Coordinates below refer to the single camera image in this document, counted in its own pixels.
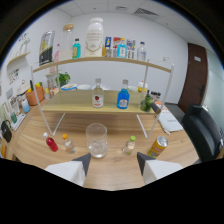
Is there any dark cylinder muddler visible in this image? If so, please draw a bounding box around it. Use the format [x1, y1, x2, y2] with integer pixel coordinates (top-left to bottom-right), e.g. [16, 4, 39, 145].
[150, 102, 162, 115]

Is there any small pink bottle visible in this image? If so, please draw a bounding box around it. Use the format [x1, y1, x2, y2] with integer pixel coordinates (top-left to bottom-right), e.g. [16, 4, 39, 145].
[53, 43, 61, 63]

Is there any clear glass with ice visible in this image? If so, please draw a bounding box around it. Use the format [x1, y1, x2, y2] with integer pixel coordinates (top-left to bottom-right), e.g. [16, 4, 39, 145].
[85, 122, 109, 159]

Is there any white tub red lid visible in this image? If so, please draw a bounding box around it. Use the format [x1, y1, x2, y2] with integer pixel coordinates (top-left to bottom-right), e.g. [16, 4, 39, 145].
[137, 80, 149, 94]

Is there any brown door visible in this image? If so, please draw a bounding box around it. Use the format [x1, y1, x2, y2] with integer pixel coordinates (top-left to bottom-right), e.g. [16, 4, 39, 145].
[177, 42, 209, 114]

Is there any teal liquid bottle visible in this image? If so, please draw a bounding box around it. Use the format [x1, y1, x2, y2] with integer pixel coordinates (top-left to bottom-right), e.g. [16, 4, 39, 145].
[72, 37, 82, 59]

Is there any large white bottle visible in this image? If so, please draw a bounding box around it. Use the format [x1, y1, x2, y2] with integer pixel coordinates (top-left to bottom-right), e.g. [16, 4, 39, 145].
[84, 17, 105, 58]

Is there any red wall poster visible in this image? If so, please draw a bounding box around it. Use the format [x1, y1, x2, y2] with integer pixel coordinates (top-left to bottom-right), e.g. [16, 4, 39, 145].
[112, 36, 122, 58]

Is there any orange basket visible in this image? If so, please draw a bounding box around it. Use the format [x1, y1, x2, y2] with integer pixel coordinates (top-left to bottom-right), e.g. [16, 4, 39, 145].
[25, 85, 46, 107]

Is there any blue liquid bottle silver cap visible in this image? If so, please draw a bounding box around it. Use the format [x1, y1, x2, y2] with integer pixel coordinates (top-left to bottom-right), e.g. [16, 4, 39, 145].
[116, 79, 131, 110]

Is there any black chair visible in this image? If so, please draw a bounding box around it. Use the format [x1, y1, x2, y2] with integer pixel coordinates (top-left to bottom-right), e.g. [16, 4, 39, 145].
[181, 104, 224, 163]

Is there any ceiling air vent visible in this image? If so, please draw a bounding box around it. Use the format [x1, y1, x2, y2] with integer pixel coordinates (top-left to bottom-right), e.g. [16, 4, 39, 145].
[133, 7, 159, 17]

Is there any green cap clear bottle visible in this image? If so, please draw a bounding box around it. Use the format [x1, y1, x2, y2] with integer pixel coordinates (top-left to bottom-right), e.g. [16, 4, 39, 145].
[122, 135, 137, 157]

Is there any orange cap clear bottle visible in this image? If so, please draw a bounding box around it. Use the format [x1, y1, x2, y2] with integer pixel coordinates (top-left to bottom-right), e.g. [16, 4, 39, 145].
[61, 133, 77, 154]

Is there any white frame wooden shelf rack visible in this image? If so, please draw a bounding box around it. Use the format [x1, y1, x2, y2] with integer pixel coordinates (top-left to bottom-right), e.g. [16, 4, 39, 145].
[30, 56, 175, 139]

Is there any multicolour wall poster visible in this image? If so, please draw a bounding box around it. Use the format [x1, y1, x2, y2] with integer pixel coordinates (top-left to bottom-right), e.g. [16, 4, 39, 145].
[126, 39, 136, 60]

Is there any black kettle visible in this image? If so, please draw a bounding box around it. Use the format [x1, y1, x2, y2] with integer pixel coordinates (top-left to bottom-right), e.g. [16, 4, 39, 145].
[0, 119, 13, 144]

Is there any blue cap clear bottle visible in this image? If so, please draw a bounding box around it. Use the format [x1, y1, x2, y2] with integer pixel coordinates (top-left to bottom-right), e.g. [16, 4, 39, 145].
[136, 41, 148, 62]

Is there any yellow drink can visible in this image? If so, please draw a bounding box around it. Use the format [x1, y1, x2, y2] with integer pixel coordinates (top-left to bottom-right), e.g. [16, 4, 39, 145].
[146, 135, 169, 159]

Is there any white folded towel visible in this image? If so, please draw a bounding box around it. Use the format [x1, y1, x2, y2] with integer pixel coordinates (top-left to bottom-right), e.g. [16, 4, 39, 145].
[157, 111, 184, 134]

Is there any clear bottle red label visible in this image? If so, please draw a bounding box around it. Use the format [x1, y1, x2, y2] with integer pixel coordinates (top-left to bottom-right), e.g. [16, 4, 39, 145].
[91, 78, 105, 109]

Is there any large black yellow can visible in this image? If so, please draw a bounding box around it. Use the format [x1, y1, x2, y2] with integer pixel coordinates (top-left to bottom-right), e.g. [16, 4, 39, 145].
[38, 30, 56, 67]

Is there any white tray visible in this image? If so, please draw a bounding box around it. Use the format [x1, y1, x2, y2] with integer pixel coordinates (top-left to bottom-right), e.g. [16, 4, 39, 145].
[9, 113, 27, 132]

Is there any green cup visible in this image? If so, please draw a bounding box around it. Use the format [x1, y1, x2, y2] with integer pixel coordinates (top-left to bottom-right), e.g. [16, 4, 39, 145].
[9, 111, 18, 124]

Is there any wooden wall shelf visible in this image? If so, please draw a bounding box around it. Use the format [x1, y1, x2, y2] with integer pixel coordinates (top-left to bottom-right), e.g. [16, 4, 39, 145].
[6, 50, 32, 67]

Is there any glass jar cork lid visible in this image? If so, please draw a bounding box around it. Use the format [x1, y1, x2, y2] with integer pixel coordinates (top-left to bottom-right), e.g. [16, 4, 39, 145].
[60, 23, 75, 61]

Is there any small light blue bottle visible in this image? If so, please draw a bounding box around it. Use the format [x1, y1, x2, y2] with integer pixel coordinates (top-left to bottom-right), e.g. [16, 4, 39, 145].
[117, 37, 128, 59]

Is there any small red liquid bottle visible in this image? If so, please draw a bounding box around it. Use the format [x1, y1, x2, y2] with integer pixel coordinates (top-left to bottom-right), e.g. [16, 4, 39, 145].
[42, 132, 59, 153]

